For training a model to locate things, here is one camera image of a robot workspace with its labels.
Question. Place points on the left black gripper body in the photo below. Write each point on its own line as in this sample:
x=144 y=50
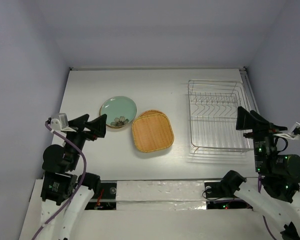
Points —
x=79 y=137

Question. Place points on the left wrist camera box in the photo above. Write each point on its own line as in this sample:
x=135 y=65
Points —
x=59 y=122

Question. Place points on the round orange woven basket plate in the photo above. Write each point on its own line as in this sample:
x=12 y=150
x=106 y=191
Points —
x=152 y=113

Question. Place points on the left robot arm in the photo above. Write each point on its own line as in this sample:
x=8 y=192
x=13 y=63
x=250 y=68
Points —
x=67 y=186

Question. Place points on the beige bird painted plate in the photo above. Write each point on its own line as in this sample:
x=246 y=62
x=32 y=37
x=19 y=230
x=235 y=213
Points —
x=114 y=116

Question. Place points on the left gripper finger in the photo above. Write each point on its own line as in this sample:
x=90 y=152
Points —
x=78 y=124
x=97 y=126

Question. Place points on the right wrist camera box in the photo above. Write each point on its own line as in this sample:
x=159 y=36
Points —
x=293 y=134

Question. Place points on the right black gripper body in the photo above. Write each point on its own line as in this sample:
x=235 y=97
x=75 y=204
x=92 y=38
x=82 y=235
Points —
x=261 y=129

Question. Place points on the green ceramic flower plate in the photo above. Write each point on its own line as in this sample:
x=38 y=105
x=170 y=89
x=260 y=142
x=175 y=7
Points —
x=124 y=102

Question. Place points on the wire dish rack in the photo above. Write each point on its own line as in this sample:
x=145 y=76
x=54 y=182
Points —
x=213 y=112

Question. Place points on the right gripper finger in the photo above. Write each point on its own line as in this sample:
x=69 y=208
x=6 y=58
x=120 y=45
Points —
x=257 y=119
x=245 y=119

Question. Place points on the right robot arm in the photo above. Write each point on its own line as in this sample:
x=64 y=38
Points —
x=277 y=196

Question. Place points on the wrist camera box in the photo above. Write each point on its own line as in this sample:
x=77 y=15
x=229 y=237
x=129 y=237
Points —
x=293 y=134
x=59 y=122

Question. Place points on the square orange woven basket plate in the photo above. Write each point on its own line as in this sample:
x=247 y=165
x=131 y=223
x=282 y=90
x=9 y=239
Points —
x=152 y=133

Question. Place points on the white foam block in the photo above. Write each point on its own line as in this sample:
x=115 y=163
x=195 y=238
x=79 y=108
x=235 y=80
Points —
x=160 y=195

